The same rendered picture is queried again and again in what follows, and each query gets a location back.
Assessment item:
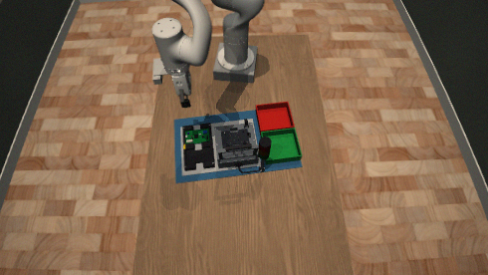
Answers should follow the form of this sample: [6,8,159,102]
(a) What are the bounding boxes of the green circuit board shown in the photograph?
[185,129,210,143]

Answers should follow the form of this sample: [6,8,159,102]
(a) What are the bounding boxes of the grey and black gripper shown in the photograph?
[170,72,191,108]

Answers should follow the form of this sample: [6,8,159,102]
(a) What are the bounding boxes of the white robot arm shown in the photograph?
[152,0,265,85]

